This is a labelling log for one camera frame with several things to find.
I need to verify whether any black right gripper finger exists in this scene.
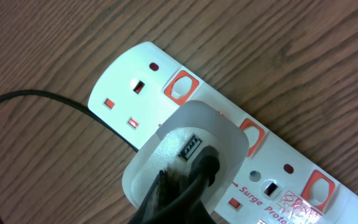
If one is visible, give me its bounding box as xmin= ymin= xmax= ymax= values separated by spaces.
xmin=129 ymin=170 xmax=189 ymax=224

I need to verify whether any black USB charger cable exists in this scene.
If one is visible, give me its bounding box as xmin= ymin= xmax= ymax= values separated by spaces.
xmin=0 ymin=89 xmax=221 ymax=224

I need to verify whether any white charger plug adapter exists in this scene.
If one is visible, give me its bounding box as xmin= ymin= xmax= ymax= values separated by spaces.
xmin=122 ymin=100 xmax=249 ymax=212

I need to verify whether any white power strip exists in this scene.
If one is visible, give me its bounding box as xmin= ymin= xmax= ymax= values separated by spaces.
xmin=88 ymin=42 xmax=358 ymax=223

